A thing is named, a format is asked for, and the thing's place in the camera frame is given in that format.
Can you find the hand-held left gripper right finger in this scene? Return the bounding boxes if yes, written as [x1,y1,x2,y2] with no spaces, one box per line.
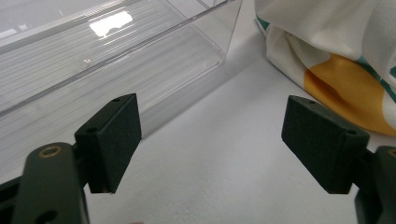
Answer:
[281,95,371,195]

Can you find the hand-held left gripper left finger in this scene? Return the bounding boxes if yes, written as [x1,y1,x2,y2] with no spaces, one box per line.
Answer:
[74,92,143,194]

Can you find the clear plastic storage box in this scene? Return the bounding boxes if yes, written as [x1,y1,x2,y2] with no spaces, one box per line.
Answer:
[0,0,244,185]

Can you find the white printed cloth bag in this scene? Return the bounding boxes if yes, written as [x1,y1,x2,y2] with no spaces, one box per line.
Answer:
[254,0,396,138]

